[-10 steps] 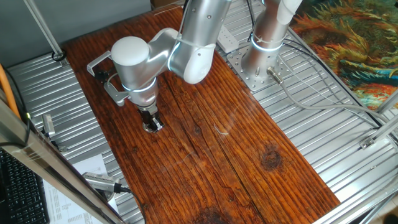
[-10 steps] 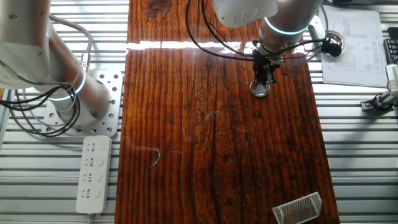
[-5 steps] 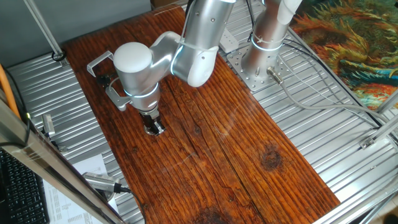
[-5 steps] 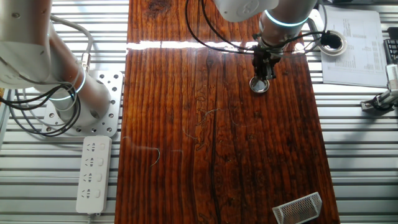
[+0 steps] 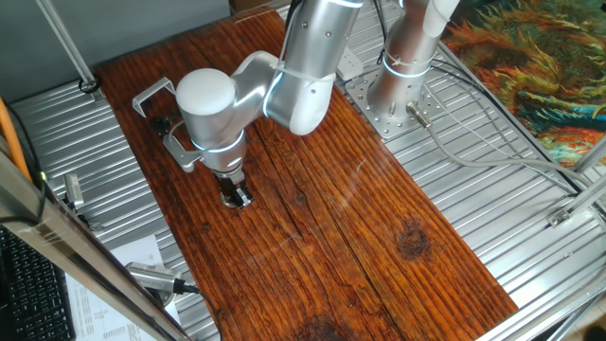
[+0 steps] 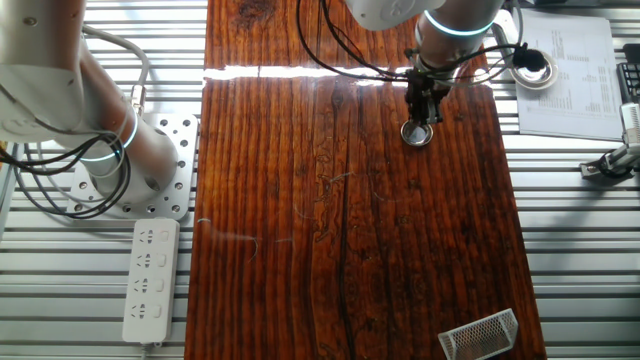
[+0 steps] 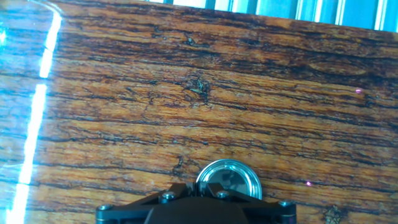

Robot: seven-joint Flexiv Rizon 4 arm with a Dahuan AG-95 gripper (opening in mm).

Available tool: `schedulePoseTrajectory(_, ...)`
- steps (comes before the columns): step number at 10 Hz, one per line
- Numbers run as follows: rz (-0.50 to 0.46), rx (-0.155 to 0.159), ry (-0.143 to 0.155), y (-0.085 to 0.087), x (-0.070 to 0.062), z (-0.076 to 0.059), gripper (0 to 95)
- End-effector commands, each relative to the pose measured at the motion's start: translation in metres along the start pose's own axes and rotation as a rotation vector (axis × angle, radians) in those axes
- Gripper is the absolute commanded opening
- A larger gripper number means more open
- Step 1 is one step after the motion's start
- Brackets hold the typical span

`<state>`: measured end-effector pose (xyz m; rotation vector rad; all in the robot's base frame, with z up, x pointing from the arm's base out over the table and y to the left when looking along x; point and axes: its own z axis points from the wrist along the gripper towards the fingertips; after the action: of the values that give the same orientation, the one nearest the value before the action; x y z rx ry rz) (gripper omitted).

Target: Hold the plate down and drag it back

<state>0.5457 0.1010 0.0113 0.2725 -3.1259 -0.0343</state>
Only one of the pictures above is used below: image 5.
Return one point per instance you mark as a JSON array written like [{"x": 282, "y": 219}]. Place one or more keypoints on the small round steel plate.
[{"x": 228, "y": 202}]

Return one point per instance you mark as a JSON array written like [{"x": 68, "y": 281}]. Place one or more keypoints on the wood grain table mat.
[{"x": 308, "y": 237}]

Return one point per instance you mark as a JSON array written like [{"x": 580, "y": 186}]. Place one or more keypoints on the orange pipe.
[{"x": 12, "y": 137}]

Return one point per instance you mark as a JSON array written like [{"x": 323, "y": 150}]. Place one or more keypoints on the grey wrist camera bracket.
[{"x": 180, "y": 154}]

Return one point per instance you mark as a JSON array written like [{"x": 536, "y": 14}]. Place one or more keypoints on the colourful painted cloth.
[{"x": 535, "y": 61}]

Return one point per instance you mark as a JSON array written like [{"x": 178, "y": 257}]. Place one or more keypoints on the black keyboard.
[{"x": 33, "y": 293}]

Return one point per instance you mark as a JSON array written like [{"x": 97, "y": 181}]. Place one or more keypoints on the white power strip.
[{"x": 349, "y": 64}]

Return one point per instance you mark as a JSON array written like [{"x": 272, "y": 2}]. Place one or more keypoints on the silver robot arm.
[{"x": 312, "y": 80}]

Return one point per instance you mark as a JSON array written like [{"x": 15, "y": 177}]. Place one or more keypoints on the metal beam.
[{"x": 71, "y": 251}]

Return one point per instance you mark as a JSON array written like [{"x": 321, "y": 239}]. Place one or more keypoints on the aluminium frame post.
[{"x": 66, "y": 45}]

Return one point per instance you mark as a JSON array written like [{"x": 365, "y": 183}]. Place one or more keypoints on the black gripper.
[{"x": 229, "y": 182}]

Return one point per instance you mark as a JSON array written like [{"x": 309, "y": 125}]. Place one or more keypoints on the aluminium frame strut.
[
  {"x": 580, "y": 201},
  {"x": 592, "y": 155}
]

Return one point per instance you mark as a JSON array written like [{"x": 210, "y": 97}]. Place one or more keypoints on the white mesh bent rack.
[{"x": 151, "y": 92}]

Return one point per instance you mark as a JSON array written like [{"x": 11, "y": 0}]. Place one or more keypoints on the printed paper sheet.
[{"x": 137, "y": 251}]

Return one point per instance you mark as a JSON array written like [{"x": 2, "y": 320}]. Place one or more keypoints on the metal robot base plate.
[{"x": 360, "y": 95}]

